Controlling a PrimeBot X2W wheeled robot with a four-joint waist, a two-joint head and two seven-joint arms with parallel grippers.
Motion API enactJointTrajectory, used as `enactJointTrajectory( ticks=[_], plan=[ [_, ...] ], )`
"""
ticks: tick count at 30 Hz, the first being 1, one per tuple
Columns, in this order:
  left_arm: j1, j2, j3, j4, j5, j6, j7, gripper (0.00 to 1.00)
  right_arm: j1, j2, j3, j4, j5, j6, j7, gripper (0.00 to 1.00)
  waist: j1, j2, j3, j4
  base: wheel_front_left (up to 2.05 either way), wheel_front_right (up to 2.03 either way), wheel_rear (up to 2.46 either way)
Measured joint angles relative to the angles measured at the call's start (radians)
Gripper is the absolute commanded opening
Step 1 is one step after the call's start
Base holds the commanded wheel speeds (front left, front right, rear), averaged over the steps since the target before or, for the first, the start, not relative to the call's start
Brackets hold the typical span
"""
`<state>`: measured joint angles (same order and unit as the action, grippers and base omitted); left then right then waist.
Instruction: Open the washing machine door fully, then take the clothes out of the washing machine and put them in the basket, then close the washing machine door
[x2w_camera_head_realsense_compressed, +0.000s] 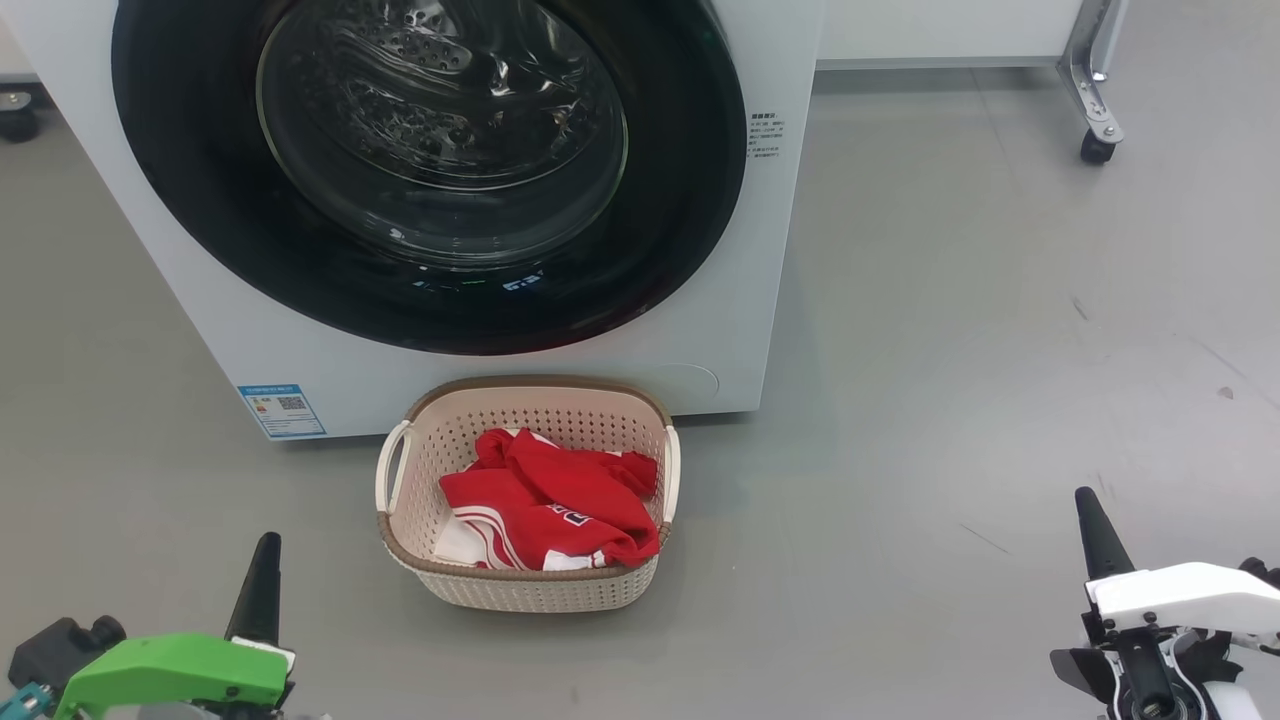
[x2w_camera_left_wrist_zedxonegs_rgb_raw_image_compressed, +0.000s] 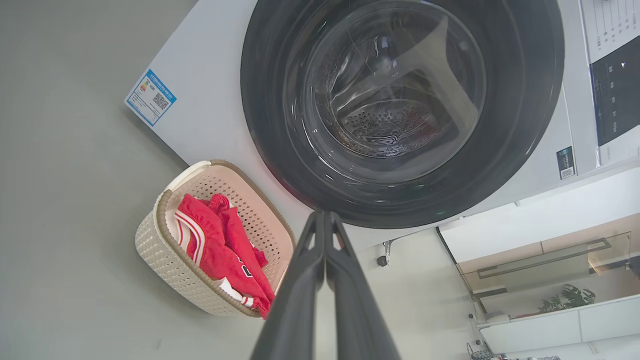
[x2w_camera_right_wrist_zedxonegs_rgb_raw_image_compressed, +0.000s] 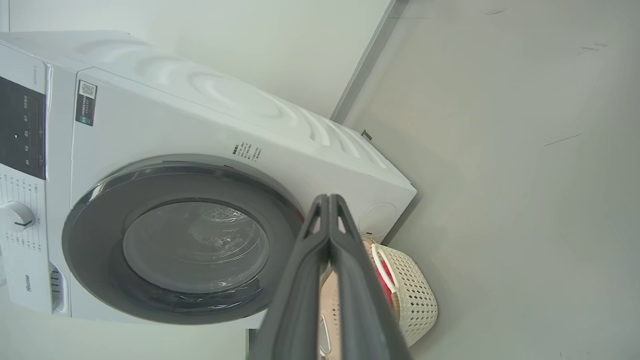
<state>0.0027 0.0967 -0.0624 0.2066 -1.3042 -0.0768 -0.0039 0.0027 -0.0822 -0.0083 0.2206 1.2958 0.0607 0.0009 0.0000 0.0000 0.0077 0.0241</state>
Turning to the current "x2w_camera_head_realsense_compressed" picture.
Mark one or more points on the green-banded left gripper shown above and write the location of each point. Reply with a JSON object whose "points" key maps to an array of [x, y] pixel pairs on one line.
{"points": [[160, 675]]}

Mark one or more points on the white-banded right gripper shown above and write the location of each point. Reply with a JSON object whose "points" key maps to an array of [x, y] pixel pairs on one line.
{"points": [[1180, 595]]}

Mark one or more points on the red and white garment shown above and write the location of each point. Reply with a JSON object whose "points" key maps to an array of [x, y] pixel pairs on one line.
{"points": [[560, 500]]}

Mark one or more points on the black round glass washer door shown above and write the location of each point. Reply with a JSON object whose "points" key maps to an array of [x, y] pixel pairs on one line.
{"points": [[200, 200]]}

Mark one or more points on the cream perforated laundry basket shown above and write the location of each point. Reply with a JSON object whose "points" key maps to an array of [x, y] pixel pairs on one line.
{"points": [[530, 590]]}

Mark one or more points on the white front-load washing machine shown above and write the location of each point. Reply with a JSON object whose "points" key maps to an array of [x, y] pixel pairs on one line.
{"points": [[770, 250]]}

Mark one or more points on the blue energy label sticker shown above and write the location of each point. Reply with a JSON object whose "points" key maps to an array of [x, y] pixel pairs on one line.
{"points": [[283, 410]]}

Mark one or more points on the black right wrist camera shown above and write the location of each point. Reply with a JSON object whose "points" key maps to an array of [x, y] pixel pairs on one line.
{"points": [[1262, 572]]}

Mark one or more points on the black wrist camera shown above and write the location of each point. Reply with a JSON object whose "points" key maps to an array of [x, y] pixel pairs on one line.
{"points": [[1262, 572], [60, 650]]}

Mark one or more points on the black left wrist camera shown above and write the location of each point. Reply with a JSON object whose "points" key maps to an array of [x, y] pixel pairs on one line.
{"points": [[60, 650]]}

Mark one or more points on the teal left camera connector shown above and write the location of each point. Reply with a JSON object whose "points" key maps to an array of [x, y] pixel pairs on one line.
{"points": [[22, 702]]}

